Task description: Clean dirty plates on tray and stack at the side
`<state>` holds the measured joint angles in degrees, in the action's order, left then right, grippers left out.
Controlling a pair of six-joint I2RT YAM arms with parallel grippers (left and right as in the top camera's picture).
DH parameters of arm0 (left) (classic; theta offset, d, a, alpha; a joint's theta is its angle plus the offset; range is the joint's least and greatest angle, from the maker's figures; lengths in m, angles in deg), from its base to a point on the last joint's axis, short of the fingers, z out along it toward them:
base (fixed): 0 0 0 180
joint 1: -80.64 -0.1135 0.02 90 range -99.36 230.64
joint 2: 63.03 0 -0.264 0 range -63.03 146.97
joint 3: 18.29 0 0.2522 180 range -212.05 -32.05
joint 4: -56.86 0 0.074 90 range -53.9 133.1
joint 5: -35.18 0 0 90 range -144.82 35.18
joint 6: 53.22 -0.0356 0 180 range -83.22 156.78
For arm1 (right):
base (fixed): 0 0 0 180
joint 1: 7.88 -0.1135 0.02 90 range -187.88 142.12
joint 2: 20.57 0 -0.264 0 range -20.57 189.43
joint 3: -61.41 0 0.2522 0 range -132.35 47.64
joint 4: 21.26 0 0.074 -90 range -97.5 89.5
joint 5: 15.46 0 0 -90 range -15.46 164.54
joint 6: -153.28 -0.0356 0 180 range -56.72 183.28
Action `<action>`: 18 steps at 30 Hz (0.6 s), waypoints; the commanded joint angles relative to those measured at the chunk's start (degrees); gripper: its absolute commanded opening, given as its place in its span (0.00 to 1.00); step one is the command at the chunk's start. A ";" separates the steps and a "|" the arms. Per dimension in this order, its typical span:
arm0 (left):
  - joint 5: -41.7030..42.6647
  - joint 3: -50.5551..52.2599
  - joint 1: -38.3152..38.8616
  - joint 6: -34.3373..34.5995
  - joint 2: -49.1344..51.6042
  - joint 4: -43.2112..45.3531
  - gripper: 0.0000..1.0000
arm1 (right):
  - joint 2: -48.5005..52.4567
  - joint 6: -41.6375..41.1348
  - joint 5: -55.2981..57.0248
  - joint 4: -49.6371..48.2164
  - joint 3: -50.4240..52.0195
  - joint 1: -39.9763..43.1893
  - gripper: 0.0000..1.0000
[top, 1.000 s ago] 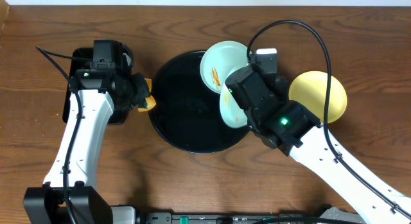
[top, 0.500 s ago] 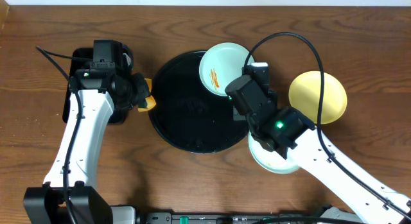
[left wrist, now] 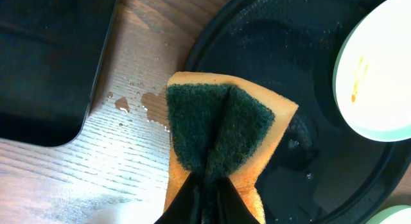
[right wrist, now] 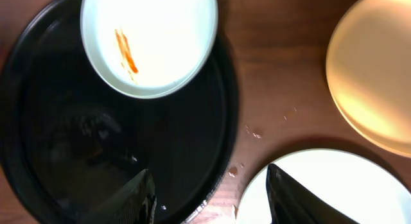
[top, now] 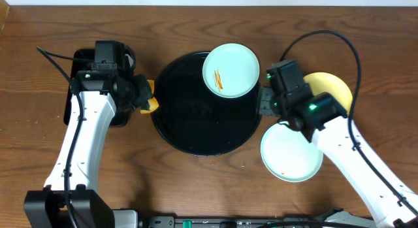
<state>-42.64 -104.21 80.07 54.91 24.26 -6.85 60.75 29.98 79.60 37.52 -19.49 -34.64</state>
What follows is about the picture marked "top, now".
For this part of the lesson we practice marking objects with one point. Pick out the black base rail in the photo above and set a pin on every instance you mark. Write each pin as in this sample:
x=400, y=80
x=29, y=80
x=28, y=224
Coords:
x=171, y=222

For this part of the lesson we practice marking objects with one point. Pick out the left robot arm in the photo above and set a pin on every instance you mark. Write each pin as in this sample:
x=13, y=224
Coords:
x=70, y=196

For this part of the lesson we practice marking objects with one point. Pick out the light blue plate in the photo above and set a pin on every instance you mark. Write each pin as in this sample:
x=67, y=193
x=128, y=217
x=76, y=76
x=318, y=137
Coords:
x=231, y=70
x=288, y=155

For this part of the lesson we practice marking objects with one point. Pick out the round black tray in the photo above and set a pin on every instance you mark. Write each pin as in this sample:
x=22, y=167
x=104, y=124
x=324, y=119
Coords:
x=193, y=119

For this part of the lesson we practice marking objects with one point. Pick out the yellow green sponge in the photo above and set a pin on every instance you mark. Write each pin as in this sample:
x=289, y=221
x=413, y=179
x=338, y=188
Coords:
x=152, y=103

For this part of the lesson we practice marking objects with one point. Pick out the yellow plate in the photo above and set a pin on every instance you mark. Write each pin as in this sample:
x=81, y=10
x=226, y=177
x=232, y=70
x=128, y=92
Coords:
x=325, y=82

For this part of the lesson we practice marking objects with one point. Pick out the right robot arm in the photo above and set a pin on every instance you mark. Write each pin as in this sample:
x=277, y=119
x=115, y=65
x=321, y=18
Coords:
x=390, y=202

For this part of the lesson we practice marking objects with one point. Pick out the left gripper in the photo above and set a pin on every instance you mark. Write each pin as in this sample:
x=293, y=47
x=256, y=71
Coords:
x=144, y=91

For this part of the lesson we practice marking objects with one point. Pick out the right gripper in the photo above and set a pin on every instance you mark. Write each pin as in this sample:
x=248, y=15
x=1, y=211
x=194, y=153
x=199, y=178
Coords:
x=264, y=102

